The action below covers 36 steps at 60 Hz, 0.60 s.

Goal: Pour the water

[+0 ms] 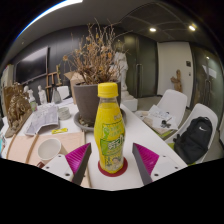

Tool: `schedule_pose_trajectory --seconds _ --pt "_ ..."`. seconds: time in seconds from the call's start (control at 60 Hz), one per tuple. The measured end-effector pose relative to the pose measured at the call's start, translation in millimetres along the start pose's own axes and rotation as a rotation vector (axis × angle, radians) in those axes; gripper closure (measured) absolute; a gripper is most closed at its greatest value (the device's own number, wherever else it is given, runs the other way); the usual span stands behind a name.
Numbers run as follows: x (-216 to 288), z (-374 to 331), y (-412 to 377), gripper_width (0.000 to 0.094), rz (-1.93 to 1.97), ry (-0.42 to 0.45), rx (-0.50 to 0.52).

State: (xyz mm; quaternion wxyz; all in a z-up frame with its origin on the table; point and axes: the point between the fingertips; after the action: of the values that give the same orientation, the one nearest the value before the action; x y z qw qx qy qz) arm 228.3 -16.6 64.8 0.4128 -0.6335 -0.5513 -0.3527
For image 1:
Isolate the dried plant in grey pot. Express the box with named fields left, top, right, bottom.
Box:
left=63, top=19, right=123, bottom=126

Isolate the white shelf unit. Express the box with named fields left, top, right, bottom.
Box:
left=0, top=63, right=15, bottom=88

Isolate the white tape roll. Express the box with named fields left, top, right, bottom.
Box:
left=57, top=106, right=72, bottom=121

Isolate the white mug with brown handle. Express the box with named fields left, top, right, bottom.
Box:
left=36, top=137, right=63, bottom=167

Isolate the long bright ceiling panel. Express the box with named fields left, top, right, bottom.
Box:
left=14, top=0, right=84, bottom=41

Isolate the small yellow tag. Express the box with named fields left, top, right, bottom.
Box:
left=50, top=127, right=69, bottom=135

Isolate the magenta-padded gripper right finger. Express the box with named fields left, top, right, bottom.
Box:
left=131, top=142, right=184, bottom=186

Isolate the dark glass bottle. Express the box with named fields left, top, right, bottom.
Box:
left=51, top=87, right=63, bottom=104

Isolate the wooden easel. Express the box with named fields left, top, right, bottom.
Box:
left=44, top=64, right=63, bottom=101

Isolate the white chair with backpack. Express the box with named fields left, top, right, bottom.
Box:
left=166, top=102, right=219, bottom=166

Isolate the brown cardboard box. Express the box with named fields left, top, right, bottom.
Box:
left=63, top=70, right=86, bottom=104

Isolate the group of white plaster busts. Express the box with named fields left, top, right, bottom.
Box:
left=22, top=84, right=48, bottom=105

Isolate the black wall screen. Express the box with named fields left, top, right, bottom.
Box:
left=13, top=45, right=50, bottom=85

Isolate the grey round plant saucer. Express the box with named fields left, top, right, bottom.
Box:
left=73, top=108, right=128, bottom=132

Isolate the yellow drink bottle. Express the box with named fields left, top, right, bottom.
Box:
left=93, top=82, right=127, bottom=174

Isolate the grey newspaper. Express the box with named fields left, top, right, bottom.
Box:
left=23, top=105, right=60, bottom=137

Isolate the group of ceiling spot lights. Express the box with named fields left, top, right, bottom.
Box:
left=149, top=24, right=197, bottom=33

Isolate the wooden mannequin figure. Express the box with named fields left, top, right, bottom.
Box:
left=170, top=69, right=184, bottom=93

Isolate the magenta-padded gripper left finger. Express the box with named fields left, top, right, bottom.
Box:
left=41, top=142, right=93, bottom=186

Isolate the stack of papers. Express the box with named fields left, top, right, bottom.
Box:
left=134, top=104, right=179, bottom=136

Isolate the black backpack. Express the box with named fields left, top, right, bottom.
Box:
left=173, top=116, right=214, bottom=165

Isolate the tall white statue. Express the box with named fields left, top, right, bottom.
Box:
left=111, top=39, right=139, bottom=113

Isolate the flat round red coaster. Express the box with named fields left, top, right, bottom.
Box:
left=97, top=157, right=129, bottom=178

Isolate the clear spray bottle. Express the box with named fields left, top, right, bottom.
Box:
left=27, top=89, right=38, bottom=113

